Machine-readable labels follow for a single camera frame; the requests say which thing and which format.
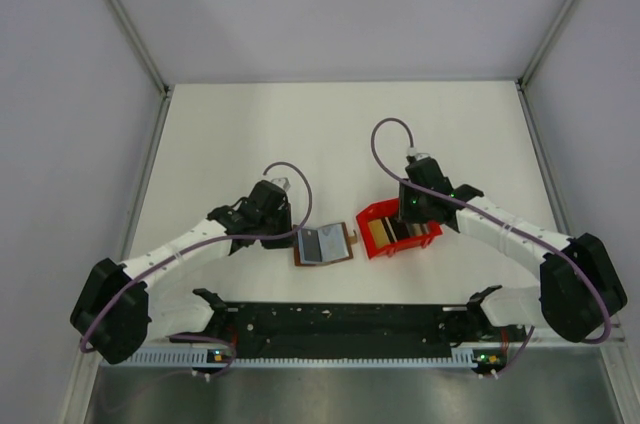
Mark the red plastic bin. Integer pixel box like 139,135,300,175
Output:
356,198,443,259

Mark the brown leather card holder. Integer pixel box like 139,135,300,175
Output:
294,222,358,268

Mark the silver VIP credit card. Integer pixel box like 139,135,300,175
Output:
318,223,349,262

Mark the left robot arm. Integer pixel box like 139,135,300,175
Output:
70,178,292,364

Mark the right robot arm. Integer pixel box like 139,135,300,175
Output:
400,154,627,344

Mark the stack of credit cards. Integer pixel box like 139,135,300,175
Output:
367,216,428,248

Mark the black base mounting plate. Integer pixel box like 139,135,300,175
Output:
168,301,526,359

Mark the steel sheet panel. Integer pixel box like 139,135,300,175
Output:
85,348,623,423

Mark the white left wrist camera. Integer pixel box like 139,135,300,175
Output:
270,177,291,192

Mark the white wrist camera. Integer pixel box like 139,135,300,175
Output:
406,146,431,163
270,177,291,192

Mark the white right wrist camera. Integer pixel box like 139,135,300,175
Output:
406,146,431,163

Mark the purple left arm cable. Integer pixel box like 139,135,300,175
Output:
79,162,314,380

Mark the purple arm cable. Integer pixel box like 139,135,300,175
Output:
79,162,314,380
370,117,615,380

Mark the aluminium frame rail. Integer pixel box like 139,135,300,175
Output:
74,0,174,95

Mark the grey slotted cable duct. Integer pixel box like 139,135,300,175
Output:
124,346,506,370

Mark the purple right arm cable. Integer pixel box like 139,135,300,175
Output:
370,117,615,380

